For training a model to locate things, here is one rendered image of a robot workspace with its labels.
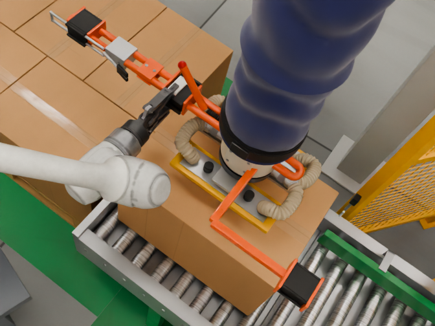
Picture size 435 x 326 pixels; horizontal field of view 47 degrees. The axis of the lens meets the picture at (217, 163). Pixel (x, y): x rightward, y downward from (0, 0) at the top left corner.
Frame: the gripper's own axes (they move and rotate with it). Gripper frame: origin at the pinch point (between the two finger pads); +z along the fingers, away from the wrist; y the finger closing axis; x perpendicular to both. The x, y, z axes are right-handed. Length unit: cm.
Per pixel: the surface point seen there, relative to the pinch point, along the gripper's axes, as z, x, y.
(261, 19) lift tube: -9, 21, -51
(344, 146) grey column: 107, 53, 120
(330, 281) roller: 9, 74, 65
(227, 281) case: -21, 42, 46
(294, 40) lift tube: -11, 28, -52
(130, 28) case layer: 55, -62, 66
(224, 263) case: -21, 38, 34
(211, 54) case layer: 68, -24, 66
